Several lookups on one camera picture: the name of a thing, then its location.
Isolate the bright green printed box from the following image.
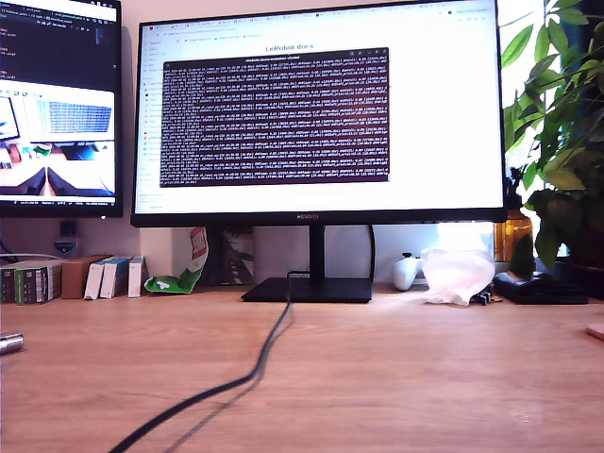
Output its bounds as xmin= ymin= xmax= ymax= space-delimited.
xmin=15 ymin=266 xmax=63 ymax=306

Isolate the small white blue box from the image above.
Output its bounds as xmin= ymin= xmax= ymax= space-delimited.
xmin=127 ymin=256 xmax=150 ymax=299
xmin=99 ymin=257 xmax=132 ymax=299
xmin=83 ymin=262 xmax=106 ymax=301

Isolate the black leather wallet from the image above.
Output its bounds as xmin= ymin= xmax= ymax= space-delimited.
xmin=493 ymin=271 xmax=590 ymax=306

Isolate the black plant pot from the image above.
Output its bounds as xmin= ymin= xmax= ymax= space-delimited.
xmin=551 ymin=259 xmax=604 ymax=303

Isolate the thin white cable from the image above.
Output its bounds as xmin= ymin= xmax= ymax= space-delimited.
xmin=0 ymin=253 xmax=62 ymax=263

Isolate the brown cardboard box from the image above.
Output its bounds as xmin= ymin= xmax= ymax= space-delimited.
xmin=60 ymin=255 xmax=113 ymax=300

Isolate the amber glass bottle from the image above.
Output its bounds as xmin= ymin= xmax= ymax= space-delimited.
xmin=494 ymin=169 xmax=536 ymax=263

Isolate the thick black table cable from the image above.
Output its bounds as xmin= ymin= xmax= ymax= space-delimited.
xmin=108 ymin=271 xmax=310 ymax=453

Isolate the crumpled white plastic bag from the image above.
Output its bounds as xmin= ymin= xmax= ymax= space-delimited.
xmin=419 ymin=247 xmax=496 ymax=307

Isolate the metallic silver laser pointer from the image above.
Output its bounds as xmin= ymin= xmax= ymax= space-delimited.
xmin=0 ymin=332 xmax=25 ymax=356

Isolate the dark green printed box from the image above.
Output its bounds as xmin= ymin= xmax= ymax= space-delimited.
xmin=0 ymin=267 xmax=19 ymax=304

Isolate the green leafy houseplant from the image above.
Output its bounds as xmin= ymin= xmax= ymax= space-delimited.
xmin=499 ymin=0 xmax=604 ymax=270

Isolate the black monitor with dark screen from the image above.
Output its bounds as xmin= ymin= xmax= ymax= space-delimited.
xmin=0 ymin=0 xmax=124 ymax=219

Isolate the dark patterned box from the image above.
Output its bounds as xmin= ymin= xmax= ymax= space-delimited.
xmin=207 ymin=226 xmax=256 ymax=287

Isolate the large black Huawei monitor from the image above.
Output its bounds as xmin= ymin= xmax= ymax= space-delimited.
xmin=129 ymin=0 xmax=509 ymax=304

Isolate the thin black monitor cable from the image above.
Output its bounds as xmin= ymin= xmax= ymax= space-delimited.
xmin=368 ymin=225 xmax=378 ymax=284

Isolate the white game controller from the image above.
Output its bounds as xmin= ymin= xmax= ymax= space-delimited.
xmin=393 ymin=253 xmax=424 ymax=292

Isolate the green red snack bag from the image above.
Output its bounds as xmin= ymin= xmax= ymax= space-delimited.
xmin=143 ymin=226 xmax=210 ymax=294

